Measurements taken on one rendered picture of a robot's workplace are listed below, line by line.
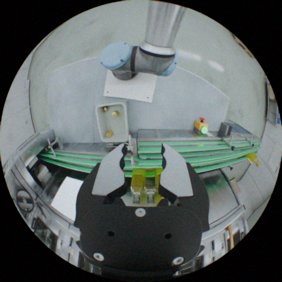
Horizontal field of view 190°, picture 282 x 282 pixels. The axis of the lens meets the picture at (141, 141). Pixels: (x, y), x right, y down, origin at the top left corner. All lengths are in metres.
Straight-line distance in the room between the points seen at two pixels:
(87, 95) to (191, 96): 0.66
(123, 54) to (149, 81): 0.26
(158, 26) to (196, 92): 0.48
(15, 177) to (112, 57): 0.97
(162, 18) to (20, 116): 3.76
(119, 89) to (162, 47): 0.34
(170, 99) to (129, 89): 0.24
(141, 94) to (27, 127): 3.67
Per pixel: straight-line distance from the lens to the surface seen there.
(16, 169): 0.93
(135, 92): 0.51
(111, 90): 0.54
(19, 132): 3.70
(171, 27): 0.27
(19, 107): 3.81
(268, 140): 5.98
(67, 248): 0.70
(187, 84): 0.60
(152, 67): 0.32
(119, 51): 0.33
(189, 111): 0.61
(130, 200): 0.54
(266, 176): 6.20
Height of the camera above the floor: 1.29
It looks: 61 degrees down
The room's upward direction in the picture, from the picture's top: 176 degrees counter-clockwise
